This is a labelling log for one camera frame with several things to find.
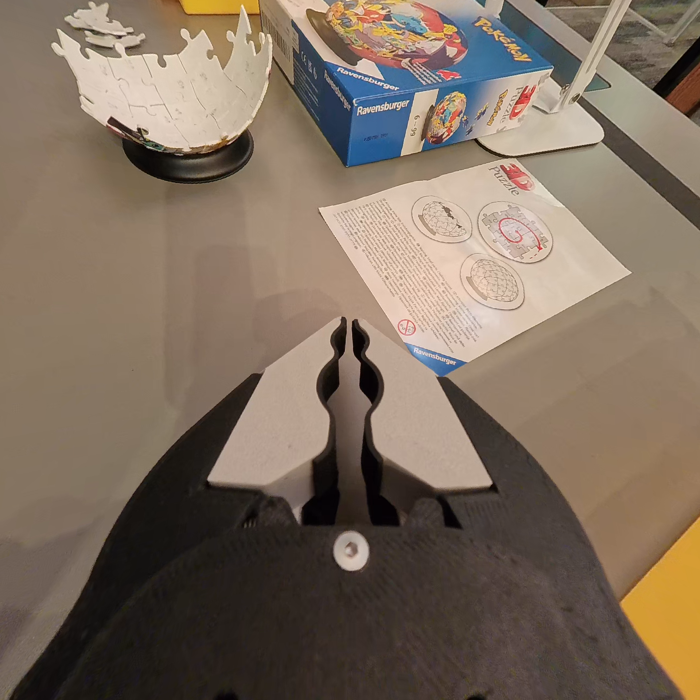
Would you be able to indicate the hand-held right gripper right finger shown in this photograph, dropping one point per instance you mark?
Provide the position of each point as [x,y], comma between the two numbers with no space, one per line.
[429,437]

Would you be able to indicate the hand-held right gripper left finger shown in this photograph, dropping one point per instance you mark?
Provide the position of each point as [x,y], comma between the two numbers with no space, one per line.
[270,437]

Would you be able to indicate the white half-built puzzle ball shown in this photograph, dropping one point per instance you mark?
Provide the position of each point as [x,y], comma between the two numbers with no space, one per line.
[164,98]

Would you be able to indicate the yellow plastic bin holding pieces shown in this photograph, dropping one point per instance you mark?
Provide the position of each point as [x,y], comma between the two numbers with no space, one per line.
[219,5]

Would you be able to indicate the black round ball stand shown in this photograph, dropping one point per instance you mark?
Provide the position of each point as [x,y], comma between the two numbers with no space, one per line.
[186,169]

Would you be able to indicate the blue puzzle box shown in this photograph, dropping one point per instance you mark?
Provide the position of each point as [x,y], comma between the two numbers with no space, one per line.
[383,131]

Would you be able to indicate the printed instruction sheet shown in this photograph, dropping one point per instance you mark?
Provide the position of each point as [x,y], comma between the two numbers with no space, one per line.
[377,235]

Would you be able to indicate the white desk stand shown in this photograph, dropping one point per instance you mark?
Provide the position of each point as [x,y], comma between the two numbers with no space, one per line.
[547,139]

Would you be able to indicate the long black tape strip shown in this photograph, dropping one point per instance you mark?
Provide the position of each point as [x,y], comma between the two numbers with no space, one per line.
[645,158]

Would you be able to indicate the white jigsaw piece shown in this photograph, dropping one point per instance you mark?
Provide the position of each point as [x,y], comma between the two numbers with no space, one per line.
[117,39]
[98,19]

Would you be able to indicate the reddish wooden panel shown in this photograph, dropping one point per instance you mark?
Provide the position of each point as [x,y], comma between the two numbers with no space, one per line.
[683,93]

